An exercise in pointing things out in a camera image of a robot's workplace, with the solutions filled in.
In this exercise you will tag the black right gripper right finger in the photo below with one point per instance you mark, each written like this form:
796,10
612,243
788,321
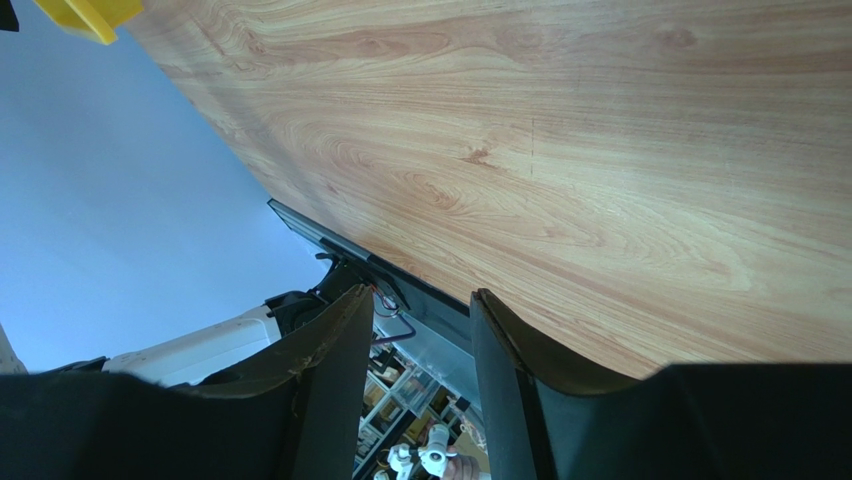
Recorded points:
551,413

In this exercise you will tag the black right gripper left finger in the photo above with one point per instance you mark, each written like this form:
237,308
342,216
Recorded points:
290,411

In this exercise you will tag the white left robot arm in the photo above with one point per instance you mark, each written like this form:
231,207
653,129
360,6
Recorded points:
191,358

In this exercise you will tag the yellow plastic bin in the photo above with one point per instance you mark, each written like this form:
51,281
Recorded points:
95,20

